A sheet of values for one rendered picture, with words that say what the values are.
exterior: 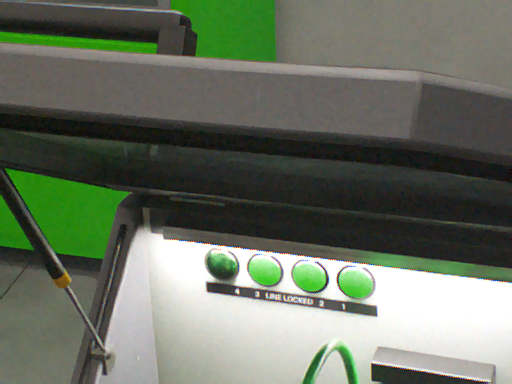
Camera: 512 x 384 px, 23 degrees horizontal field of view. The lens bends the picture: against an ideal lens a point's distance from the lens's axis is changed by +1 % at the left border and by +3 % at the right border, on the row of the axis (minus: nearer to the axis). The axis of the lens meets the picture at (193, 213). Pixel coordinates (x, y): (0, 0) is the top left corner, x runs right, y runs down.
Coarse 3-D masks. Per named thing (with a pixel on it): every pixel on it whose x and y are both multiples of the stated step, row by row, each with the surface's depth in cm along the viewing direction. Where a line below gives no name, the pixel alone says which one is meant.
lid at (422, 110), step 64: (0, 0) 70; (0, 64) 66; (64, 64) 64; (128, 64) 63; (192, 64) 62; (256, 64) 61; (320, 64) 60; (0, 128) 76; (64, 128) 73; (128, 128) 72; (192, 128) 62; (256, 128) 60; (320, 128) 59; (384, 128) 58; (448, 128) 59; (192, 192) 143; (256, 192) 140; (320, 192) 137; (384, 192) 123; (448, 192) 111
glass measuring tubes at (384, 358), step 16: (384, 352) 158; (400, 352) 158; (416, 352) 158; (384, 368) 156; (400, 368) 155; (416, 368) 155; (432, 368) 155; (448, 368) 154; (464, 368) 154; (480, 368) 154
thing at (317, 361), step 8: (328, 344) 138; (336, 344) 140; (344, 344) 143; (320, 352) 136; (328, 352) 137; (344, 352) 144; (312, 360) 134; (320, 360) 135; (344, 360) 147; (352, 360) 147; (312, 368) 133; (320, 368) 134; (352, 368) 149; (304, 376) 132; (312, 376) 132; (352, 376) 150
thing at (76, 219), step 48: (48, 0) 399; (96, 0) 392; (144, 0) 386; (192, 0) 384; (240, 0) 424; (96, 48) 400; (144, 48) 394; (240, 48) 429; (48, 192) 434; (96, 192) 426; (0, 240) 452; (48, 240) 444; (96, 240) 436
